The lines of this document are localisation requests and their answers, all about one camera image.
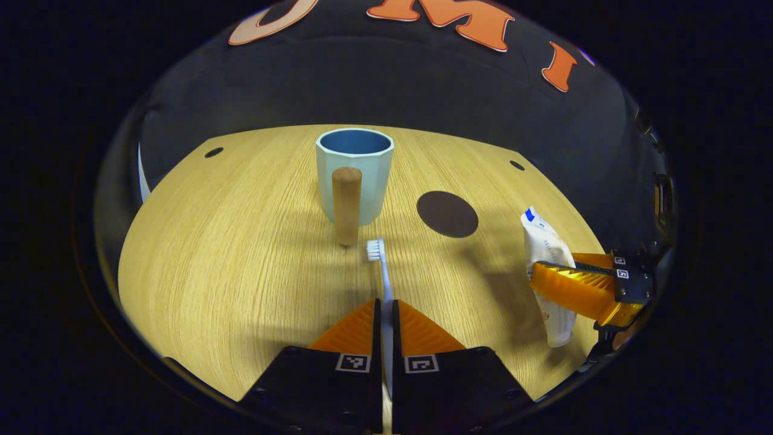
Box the pale blue cup wooden handle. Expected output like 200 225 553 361
315 127 395 247

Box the black backdrop cloth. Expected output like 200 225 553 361
94 0 680 315

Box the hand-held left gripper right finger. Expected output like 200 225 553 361
391 299 535 435

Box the white toothbrush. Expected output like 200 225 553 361
367 238 397 433

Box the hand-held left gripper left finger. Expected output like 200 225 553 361
239 298 384 435

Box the brown round coaster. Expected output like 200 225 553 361
416 191 480 239

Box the white toothpaste tube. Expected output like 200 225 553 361
521 207 576 348

